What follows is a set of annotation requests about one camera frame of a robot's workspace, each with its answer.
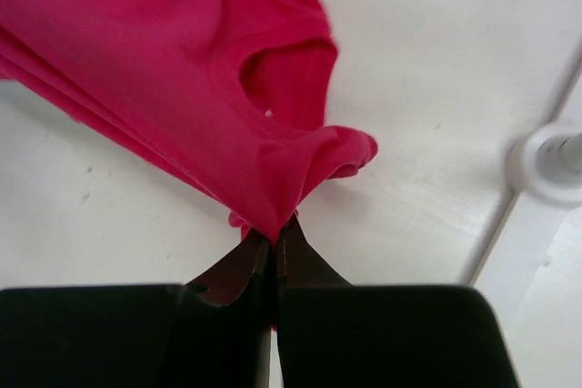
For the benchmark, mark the silver clothes rack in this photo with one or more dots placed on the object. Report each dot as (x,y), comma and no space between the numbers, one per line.
(543,169)

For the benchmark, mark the red t shirt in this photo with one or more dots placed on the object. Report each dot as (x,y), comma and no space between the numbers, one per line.
(228,96)

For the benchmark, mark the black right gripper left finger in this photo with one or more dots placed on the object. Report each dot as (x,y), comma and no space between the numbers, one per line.
(210,332)

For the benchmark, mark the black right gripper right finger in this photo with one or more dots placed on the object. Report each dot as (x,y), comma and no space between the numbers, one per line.
(331,333)

